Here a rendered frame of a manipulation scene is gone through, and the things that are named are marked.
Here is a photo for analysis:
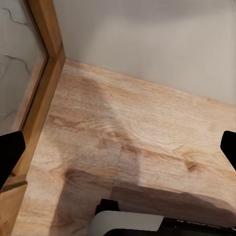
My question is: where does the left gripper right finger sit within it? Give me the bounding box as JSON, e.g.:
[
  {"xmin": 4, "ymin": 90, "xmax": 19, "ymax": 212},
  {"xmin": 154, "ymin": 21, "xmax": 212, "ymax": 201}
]
[{"xmin": 220, "ymin": 131, "xmax": 236, "ymax": 170}]

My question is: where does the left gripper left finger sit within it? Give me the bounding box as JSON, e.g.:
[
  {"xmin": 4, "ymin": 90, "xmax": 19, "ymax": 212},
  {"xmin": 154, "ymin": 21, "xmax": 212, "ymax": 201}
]
[{"xmin": 0, "ymin": 131, "xmax": 26, "ymax": 190}]

